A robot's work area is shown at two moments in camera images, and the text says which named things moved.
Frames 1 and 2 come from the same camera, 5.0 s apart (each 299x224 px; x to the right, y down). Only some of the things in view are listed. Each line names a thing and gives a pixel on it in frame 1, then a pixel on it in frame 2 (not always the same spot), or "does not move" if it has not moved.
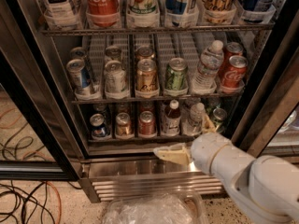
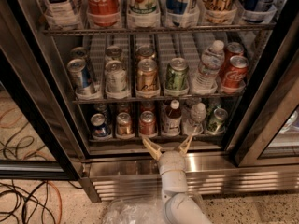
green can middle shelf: (177, 75) does not move
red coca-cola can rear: (232, 49) does not move
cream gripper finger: (177, 153) → (154, 148)
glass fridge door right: (270, 123) does not move
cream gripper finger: (207, 127) → (185, 146)
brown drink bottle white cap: (173, 119) does not move
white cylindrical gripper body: (206, 152) → (171, 161)
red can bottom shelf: (147, 123) does not move
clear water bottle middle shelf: (210, 63) does not move
